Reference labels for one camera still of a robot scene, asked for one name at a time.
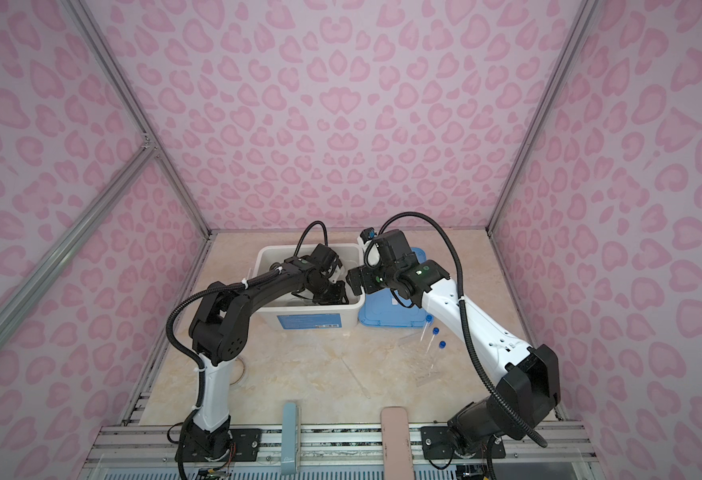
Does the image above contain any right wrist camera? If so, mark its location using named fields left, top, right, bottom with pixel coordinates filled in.
left=358, top=227, right=377, bottom=247

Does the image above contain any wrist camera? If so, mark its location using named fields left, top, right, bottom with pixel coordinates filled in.
left=309, top=244, right=343, bottom=277
left=358, top=227, right=377, bottom=247

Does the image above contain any aluminium mounting rail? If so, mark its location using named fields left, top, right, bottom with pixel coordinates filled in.
left=79, top=421, right=605, bottom=479

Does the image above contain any clear tape roll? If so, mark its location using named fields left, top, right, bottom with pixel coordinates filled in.
left=230, top=357, right=247, bottom=385

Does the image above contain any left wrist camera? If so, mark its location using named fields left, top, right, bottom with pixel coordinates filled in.
left=309, top=244, right=343, bottom=277

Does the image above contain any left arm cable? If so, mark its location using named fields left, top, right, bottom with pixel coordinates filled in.
left=164, top=220, right=330, bottom=421

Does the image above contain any blue plastic lid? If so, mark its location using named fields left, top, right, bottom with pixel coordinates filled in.
left=358, top=245, right=431, bottom=329

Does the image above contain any pink clamp bar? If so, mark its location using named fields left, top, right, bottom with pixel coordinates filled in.
left=380, top=406, right=415, bottom=480

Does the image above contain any light blue clamp bar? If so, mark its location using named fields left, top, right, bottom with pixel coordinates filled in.
left=280, top=402, right=301, bottom=477

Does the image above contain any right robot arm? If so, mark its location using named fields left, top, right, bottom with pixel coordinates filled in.
left=347, top=228, right=561, bottom=456

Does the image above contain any glass stirring rod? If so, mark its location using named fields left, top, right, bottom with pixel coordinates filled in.
left=340, top=357, right=372, bottom=399

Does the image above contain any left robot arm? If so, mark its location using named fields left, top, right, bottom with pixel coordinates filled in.
left=165, top=256, right=348, bottom=471

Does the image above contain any white plastic bin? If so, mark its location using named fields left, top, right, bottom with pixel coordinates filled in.
left=252, top=243, right=366, bottom=331

